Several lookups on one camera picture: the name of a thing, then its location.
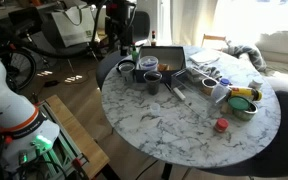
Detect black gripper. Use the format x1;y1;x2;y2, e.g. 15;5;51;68
104;0;136;57

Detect clear cup with dark contents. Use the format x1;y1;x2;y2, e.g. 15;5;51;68
143;70;163;96

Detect brown paper cup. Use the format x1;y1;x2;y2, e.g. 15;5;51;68
201;77;219;97

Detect green bottle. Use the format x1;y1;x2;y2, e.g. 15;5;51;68
130;44;140;63

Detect grey upholstered chair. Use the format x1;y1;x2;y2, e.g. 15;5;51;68
95;49;128;91

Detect black office chair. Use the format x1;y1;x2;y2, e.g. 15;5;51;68
130;10;151;46

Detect hot sauce bottle red cap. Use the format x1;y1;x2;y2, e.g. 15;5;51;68
150;30;158;47

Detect small brown packet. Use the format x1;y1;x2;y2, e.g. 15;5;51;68
157;63;170;72

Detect dark blue cardboard box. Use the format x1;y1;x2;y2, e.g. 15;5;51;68
135;45;187;84

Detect white paper shopping bag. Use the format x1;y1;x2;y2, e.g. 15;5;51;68
50;3;97;48

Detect black pen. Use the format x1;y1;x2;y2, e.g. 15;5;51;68
164;82;176;95

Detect white marker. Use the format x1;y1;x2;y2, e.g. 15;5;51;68
172;87;187;102

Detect beige curtain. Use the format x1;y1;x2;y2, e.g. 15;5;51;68
169;0;219;48

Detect dark grey metal-leg chair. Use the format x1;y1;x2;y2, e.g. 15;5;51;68
40;18;100;74

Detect white paper stack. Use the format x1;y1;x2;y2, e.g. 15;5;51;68
188;48;221;66

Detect small black floor device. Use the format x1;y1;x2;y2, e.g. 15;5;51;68
43;79;60;88

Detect clear plastic tray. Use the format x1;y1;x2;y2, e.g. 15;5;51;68
170;66;233;120

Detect small wooden chair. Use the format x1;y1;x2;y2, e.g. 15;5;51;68
201;33;228;51

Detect grey patterned gloves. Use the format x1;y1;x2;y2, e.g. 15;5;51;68
187;65;223;83

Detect black bicycle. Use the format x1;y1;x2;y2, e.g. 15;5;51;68
0;19;38;94

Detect clear bottle with blue cap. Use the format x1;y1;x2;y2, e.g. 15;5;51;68
211;77;232;104

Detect small jar with red lid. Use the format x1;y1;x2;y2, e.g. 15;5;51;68
213;117;230;134

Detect metal robot stand with clamps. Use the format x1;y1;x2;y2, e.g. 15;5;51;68
17;99;92;180

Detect grey striped blanket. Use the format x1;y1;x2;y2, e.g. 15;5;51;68
221;41;268;73

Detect metal tin with green lid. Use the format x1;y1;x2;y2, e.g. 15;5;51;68
227;96;259;122

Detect small white jar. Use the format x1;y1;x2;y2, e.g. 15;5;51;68
248;78;264;91

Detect white sofa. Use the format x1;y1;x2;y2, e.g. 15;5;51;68
254;29;288;101

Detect black table pedestal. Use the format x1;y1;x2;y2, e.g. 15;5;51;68
160;162;173;180

